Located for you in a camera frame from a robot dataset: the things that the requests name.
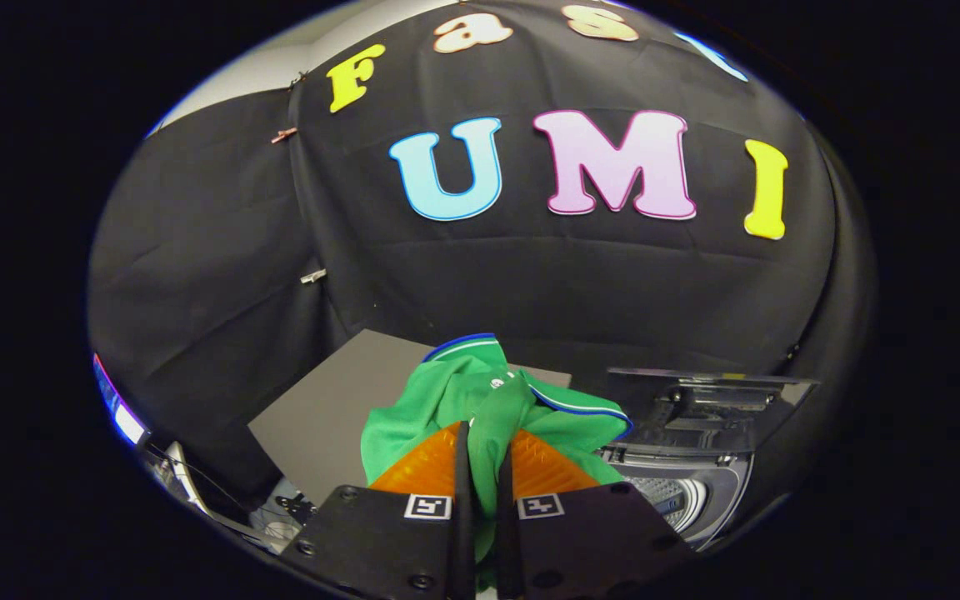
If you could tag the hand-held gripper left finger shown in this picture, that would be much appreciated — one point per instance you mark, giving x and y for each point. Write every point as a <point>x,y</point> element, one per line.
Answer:
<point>388,542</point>

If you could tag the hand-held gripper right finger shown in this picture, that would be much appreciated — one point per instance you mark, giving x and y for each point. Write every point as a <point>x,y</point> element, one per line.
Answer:
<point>597,542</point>

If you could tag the washing machine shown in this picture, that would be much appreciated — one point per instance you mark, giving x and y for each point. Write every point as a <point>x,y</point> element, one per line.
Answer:
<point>697,500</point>

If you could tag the green polo shirt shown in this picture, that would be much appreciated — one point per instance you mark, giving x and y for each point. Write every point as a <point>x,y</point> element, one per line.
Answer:
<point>480,392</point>

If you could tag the grey flat board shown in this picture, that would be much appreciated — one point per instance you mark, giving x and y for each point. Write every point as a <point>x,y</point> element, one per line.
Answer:
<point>322,417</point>

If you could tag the black backdrop cloth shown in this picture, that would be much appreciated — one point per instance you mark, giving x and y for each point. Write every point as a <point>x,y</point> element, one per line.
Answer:
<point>572,275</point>

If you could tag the silver clip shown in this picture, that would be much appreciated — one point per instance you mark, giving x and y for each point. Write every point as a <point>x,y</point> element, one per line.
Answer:
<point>313,276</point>

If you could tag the bright lit panel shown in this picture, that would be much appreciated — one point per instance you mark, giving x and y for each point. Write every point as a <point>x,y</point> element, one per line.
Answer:
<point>123,417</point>

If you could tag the red clip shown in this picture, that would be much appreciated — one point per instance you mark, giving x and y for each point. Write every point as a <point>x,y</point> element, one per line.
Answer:
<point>284,135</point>

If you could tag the white metal frame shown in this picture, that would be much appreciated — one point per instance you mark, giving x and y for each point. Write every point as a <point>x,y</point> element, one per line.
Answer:
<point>184,479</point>

